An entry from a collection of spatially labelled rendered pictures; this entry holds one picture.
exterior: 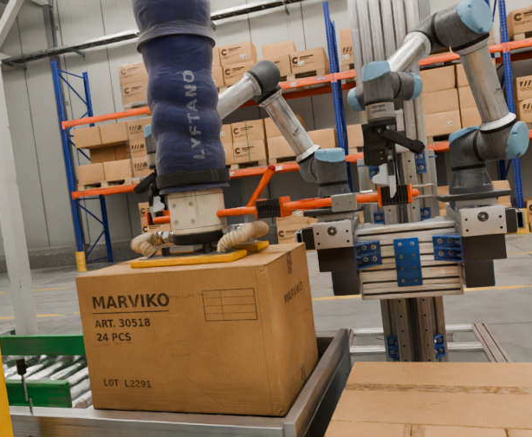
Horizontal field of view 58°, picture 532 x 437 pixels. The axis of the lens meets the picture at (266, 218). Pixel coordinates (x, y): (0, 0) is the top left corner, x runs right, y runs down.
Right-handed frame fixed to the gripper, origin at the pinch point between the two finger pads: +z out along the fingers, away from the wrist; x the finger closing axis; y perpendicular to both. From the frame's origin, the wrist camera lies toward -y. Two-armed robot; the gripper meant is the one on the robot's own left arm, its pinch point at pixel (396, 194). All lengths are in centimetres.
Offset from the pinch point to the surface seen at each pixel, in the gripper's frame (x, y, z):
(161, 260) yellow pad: 14, 66, 11
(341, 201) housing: 4.1, 14.2, 0.3
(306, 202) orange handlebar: 3.7, 24.2, -0.5
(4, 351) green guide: -21, 173, 51
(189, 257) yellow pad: 14, 57, 11
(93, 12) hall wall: -784, 671, -449
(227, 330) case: 21, 45, 30
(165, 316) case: 21, 63, 26
